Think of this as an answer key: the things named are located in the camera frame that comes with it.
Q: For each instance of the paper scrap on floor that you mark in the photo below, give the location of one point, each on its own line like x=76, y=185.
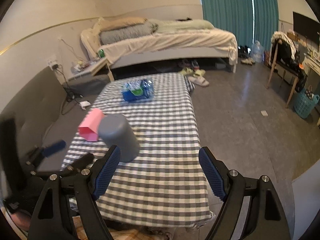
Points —
x=264, y=113

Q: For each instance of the white wall socket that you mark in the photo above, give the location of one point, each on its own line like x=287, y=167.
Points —
x=52, y=62

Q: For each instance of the white bedside table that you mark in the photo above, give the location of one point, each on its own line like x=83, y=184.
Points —
x=93, y=69

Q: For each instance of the large water jug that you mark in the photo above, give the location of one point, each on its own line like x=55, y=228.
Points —
x=257, y=52

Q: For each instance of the teal laundry basket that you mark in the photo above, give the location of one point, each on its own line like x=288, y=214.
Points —
x=305, y=102

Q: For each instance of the white bed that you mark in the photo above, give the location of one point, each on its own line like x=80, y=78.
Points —
x=187, y=44

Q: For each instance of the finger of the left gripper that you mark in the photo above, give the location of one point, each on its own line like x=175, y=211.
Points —
x=36, y=156
x=77, y=166

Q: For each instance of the white crumpled tissue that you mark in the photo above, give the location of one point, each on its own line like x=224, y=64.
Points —
x=84, y=104

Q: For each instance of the shoes under bed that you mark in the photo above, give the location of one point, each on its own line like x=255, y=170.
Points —
x=193, y=64

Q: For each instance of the pale green duvet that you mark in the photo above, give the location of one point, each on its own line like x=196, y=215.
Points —
x=173, y=26

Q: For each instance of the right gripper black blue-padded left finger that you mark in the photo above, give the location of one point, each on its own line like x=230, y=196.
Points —
x=52, y=217

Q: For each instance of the grey plastic cup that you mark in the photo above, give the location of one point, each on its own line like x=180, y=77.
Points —
x=114, y=129

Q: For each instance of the black television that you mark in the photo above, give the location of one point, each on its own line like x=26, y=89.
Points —
x=306, y=27

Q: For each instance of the checkered pillow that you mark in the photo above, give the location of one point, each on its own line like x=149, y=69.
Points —
x=134, y=31

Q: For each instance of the grey white checkered tablecloth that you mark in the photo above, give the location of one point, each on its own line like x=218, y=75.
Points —
x=164, y=186

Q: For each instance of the green can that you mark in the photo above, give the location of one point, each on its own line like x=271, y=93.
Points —
x=101, y=53

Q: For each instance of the teal curtain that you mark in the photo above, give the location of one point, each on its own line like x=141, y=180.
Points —
x=235, y=16
x=266, y=17

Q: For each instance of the beige pillow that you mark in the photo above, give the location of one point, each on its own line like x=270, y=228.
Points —
x=106, y=25

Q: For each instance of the teal curtain right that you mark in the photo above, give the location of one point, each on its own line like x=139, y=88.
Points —
x=266, y=17

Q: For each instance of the green slipper right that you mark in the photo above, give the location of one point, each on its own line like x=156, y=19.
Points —
x=199, y=72

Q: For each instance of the white desk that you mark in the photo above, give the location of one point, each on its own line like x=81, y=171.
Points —
x=311, y=67

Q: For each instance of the white sneakers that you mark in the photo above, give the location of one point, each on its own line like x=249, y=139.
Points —
x=248, y=61

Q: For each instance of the teal curtain left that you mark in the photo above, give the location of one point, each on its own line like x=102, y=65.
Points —
x=235, y=16

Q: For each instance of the wooden chair with clothes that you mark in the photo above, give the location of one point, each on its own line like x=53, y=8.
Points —
x=284, y=54

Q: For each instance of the pink plastic cup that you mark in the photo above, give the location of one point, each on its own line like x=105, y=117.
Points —
x=88, y=129

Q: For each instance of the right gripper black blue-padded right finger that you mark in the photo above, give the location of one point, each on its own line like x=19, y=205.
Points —
x=265, y=217

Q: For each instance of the grey sofa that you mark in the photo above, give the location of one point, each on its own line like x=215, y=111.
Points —
x=42, y=114

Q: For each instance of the white slipper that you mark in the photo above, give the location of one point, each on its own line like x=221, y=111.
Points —
x=198, y=80

